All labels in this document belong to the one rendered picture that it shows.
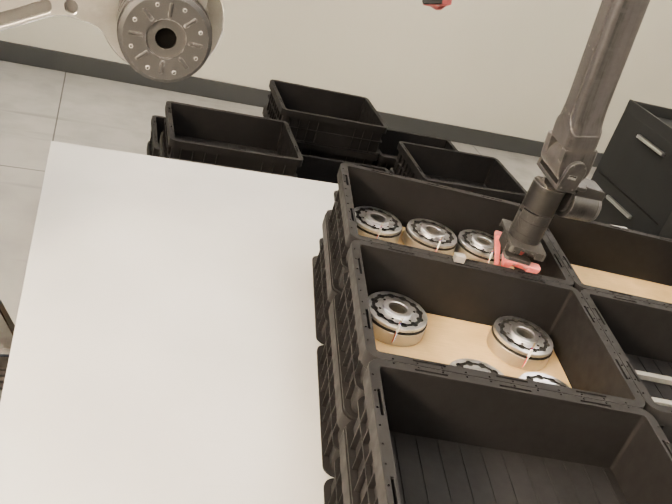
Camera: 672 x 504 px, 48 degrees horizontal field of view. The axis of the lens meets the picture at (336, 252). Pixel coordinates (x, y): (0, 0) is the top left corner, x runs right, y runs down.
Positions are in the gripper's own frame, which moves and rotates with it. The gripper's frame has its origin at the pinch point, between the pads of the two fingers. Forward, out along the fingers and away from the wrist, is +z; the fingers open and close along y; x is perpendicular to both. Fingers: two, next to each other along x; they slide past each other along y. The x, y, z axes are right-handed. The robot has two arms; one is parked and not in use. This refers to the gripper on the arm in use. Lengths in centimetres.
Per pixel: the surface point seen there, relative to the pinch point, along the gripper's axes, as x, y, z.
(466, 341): 7.2, -16.5, 4.4
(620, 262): -31.1, 23.2, -0.2
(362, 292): 28.1, -26.1, -4.6
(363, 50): 10, 308, 43
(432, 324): 12.8, -14.0, 4.6
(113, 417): 56, -37, 20
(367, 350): 27.4, -39.3, -4.5
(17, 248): 116, 100, 92
